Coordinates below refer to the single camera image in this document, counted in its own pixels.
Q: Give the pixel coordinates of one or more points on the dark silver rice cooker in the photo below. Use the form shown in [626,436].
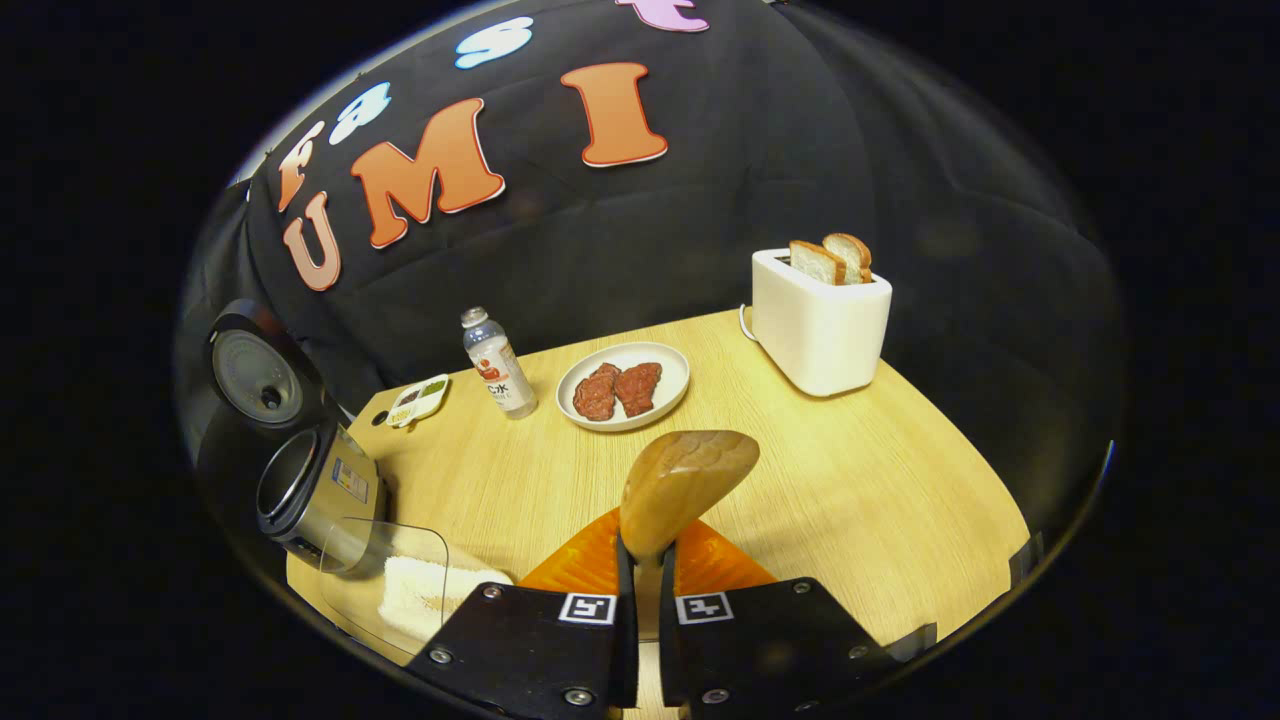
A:
[320,490]

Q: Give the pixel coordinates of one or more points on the clear plastic rice container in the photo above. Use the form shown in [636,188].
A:
[350,560]

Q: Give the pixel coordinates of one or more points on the clear bottle with red label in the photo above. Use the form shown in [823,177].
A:
[503,375]

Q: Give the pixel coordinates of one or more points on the wooden spoon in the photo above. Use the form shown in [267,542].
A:
[680,490]

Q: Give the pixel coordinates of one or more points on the white round plate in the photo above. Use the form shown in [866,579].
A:
[670,375]

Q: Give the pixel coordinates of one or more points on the red meat piece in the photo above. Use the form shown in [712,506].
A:
[638,388]
[597,393]

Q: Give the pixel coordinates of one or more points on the white toaster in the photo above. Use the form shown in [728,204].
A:
[820,330]

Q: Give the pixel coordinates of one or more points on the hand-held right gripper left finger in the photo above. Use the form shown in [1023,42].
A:
[530,650]

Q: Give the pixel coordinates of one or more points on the black backdrop cloth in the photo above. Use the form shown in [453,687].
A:
[800,180]

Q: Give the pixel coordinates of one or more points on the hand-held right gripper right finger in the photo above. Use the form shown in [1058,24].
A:
[760,650]

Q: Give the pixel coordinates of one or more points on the toast bread slice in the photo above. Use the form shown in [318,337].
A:
[853,255]
[815,263]

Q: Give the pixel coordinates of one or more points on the white divided seasoning dish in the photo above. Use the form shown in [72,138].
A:
[418,402]

